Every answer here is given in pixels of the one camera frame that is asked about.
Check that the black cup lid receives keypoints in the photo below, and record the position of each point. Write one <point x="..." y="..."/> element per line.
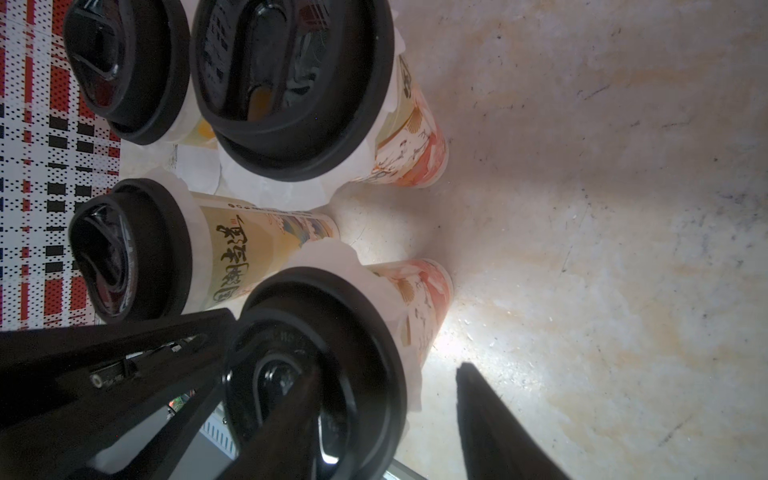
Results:
<point x="133" y="249"/>
<point x="303" y="318"/>
<point x="291" y="88"/>
<point x="131" y="62"/>

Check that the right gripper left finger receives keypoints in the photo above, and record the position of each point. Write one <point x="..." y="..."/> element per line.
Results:
<point x="286" y="445"/>

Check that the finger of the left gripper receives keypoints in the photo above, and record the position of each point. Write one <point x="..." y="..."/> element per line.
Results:
<point x="67" y="394"/>

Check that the paper milk tea cup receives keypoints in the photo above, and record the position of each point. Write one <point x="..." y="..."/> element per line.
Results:
<point x="191" y="130"/>

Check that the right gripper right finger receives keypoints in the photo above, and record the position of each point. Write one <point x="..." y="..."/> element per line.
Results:
<point x="494" y="443"/>

